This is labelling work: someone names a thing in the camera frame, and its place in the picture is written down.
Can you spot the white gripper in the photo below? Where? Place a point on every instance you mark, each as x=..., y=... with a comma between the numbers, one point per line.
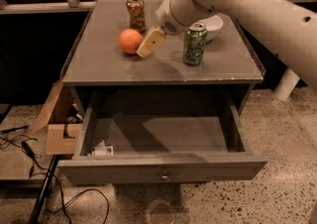
x=166, y=17

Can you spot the orange fruit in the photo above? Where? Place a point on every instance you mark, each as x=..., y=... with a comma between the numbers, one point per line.
x=129, y=41

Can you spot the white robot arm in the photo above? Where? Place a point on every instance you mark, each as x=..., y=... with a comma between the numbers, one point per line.
x=285, y=29

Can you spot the open grey top drawer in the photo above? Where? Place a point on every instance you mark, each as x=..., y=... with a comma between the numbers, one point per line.
x=194, y=135

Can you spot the white paper packet in drawer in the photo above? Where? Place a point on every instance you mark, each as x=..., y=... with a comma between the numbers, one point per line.
x=101, y=150

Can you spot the brass drawer knob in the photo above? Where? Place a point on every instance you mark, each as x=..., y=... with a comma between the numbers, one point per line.
x=164, y=176

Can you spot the gold soda can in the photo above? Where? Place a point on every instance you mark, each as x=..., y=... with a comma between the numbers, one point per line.
x=136, y=10

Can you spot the green soda can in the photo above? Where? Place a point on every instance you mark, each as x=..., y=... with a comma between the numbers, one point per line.
x=194, y=43

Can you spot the white bowl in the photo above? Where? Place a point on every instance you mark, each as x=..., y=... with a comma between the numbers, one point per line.
x=213, y=26

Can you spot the grey cabinet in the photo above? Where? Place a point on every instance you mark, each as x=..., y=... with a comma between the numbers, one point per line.
x=99, y=61

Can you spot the cardboard box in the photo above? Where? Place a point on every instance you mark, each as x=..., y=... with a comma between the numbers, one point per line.
x=58, y=118

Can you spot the black metal pole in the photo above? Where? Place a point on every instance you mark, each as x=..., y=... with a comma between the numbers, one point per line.
x=48, y=177

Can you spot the white cylindrical post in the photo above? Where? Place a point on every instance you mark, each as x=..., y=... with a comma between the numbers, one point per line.
x=286, y=84

